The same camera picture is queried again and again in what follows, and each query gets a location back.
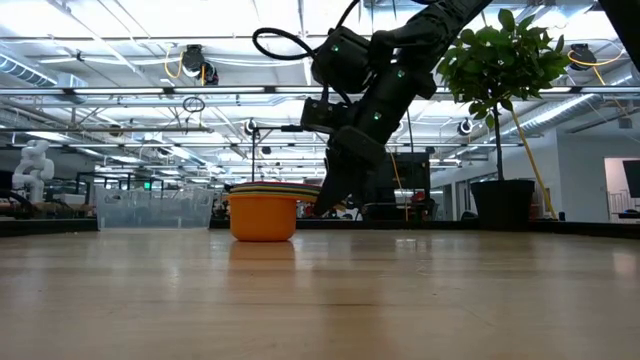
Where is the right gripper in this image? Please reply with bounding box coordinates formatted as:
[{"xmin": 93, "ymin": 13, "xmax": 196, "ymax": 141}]
[{"xmin": 312, "ymin": 92, "xmax": 409, "ymax": 217}]

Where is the blue measuring cup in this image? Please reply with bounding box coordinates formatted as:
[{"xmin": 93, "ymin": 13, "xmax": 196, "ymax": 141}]
[{"xmin": 229, "ymin": 183, "xmax": 322, "ymax": 190}]

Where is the purple measuring cup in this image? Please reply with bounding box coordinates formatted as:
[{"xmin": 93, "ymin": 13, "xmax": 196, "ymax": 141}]
[{"xmin": 228, "ymin": 188, "xmax": 322, "ymax": 198}]

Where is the orange measuring cup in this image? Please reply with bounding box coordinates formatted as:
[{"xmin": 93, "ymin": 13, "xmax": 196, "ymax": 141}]
[{"xmin": 226, "ymin": 192, "xmax": 301, "ymax": 243}]

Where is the clear plastic basket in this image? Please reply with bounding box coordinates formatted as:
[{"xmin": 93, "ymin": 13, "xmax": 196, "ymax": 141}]
[{"xmin": 93, "ymin": 185, "xmax": 216, "ymax": 231}]

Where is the black plant pot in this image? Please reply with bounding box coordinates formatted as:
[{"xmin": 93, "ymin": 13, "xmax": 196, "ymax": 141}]
[{"xmin": 469, "ymin": 179, "xmax": 537, "ymax": 233}]

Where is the green leafy potted plant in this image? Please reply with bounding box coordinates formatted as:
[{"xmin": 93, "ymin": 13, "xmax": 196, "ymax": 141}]
[{"xmin": 435, "ymin": 8, "xmax": 573, "ymax": 182}]

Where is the white robot figure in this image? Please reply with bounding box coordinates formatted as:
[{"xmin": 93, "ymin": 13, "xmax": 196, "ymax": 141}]
[{"xmin": 11, "ymin": 139, "xmax": 56, "ymax": 203}]

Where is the black wall screen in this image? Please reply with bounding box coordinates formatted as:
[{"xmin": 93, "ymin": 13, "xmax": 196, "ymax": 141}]
[{"xmin": 377, "ymin": 151, "xmax": 432, "ymax": 192}]

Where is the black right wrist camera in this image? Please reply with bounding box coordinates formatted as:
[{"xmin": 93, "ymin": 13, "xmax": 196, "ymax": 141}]
[{"xmin": 298, "ymin": 96, "xmax": 352, "ymax": 135}]

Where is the black hanging cable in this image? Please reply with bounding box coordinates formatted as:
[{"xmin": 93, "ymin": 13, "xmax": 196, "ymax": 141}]
[{"xmin": 405, "ymin": 107, "xmax": 416, "ymax": 155}]

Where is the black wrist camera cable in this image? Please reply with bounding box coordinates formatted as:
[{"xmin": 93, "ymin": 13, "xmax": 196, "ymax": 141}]
[{"xmin": 251, "ymin": 0, "xmax": 362, "ymax": 106}]

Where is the black ceiling cable reel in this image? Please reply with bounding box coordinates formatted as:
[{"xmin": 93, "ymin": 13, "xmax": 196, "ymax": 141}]
[
  {"xmin": 179, "ymin": 44, "xmax": 221, "ymax": 88},
  {"xmin": 569, "ymin": 43, "xmax": 598, "ymax": 73}
]

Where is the black aluminium rig frame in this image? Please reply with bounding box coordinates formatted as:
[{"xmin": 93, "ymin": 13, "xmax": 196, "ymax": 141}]
[{"xmin": 0, "ymin": 217, "xmax": 640, "ymax": 240}]

